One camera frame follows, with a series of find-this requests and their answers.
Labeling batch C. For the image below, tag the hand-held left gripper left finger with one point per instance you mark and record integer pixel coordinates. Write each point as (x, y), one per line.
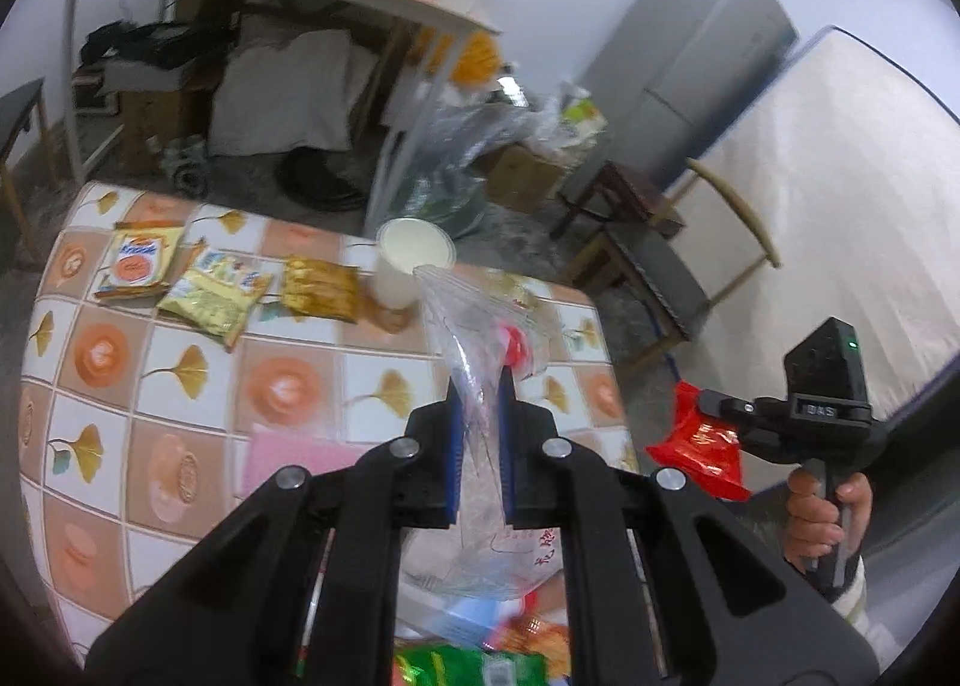
(452, 446)

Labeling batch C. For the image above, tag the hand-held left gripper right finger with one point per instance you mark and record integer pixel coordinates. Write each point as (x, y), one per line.
(508, 446)

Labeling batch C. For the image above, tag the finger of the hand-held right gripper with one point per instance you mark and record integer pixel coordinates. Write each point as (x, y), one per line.
(724, 407)

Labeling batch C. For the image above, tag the red snack packet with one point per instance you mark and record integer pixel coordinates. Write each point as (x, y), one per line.
(697, 453)

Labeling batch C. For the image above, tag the clear plastic bag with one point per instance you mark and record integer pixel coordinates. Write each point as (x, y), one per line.
(469, 356)

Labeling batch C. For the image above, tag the person's right forearm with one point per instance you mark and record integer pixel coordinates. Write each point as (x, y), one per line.
(870, 618)

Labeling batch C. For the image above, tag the person's right hand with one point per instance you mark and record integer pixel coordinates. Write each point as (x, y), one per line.
(806, 517)

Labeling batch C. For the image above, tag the light wooden chair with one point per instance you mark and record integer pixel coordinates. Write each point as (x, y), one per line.
(660, 281)

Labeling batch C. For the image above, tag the pink paper packet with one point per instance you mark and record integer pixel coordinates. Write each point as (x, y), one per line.
(285, 457)

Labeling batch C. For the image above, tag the white mattress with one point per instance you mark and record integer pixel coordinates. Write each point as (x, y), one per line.
(862, 206)

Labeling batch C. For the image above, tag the white paper cup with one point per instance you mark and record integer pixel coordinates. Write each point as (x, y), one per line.
(401, 266)

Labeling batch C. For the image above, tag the golden snack packet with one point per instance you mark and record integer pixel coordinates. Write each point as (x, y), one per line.
(322, 288)

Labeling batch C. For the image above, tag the green snack packet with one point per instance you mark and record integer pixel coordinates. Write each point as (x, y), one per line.
(465, 667)

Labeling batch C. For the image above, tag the open cardboard box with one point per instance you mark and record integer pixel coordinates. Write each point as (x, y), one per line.
(517, 176)

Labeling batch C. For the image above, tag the yellow snack packet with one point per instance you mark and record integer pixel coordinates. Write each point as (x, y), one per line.
(214, 296)

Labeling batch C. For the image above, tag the crumpled clear plastic bags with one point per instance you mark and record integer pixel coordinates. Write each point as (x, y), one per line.
(465, 131)

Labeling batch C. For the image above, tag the white and green bag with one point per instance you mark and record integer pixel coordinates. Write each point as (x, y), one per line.
(585, 116)

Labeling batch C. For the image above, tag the grey refrigerator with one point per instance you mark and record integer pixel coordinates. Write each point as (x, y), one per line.
(690, 41)

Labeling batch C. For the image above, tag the orange and white snack packet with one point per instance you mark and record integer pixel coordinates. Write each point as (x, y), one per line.
(139, 262)

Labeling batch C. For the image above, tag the yellow plastic bag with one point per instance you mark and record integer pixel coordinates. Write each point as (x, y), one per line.
(472, 59)

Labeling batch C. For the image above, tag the white sack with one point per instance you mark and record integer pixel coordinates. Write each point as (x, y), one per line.
(292, 93)

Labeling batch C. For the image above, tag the brown cardboard box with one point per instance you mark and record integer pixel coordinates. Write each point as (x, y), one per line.
(150, 123)

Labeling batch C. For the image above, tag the black bag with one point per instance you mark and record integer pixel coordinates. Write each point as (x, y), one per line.
(142, 41)

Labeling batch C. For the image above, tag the dark seat chair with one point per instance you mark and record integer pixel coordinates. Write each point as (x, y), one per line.
(19, 108)

